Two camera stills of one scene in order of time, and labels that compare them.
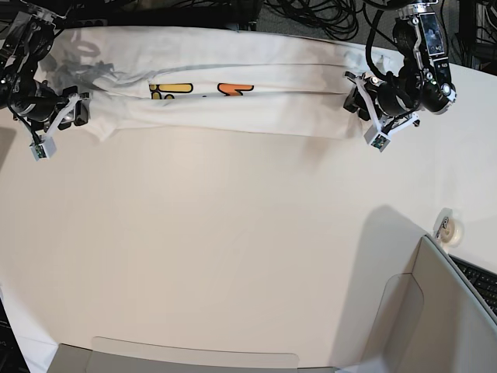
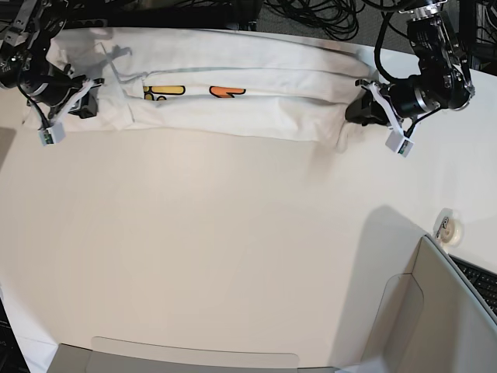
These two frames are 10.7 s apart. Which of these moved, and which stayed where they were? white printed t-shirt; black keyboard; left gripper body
Moved: left gripper body
Stayed: white printed t-shirt; black keyboard
